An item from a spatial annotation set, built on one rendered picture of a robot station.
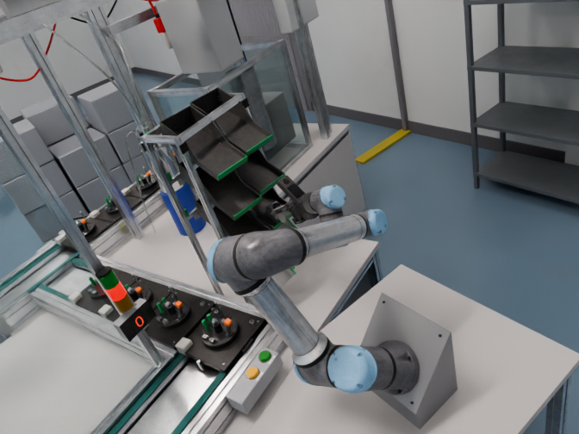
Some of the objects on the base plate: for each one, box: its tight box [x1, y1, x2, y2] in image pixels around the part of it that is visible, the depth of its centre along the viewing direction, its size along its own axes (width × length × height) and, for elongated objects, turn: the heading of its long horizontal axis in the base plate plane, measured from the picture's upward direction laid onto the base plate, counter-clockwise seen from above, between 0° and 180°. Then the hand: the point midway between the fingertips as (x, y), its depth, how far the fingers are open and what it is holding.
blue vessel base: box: [160, 183, 206, 236], centre depth 250 cm, size 16×16×27 cm
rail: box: [182, 323, 286, 434], centre depth 145 cm, size 6×89×11 cm, turn 167°
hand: (281, 205), depth 171 cm, fingers open, 8 cm apart
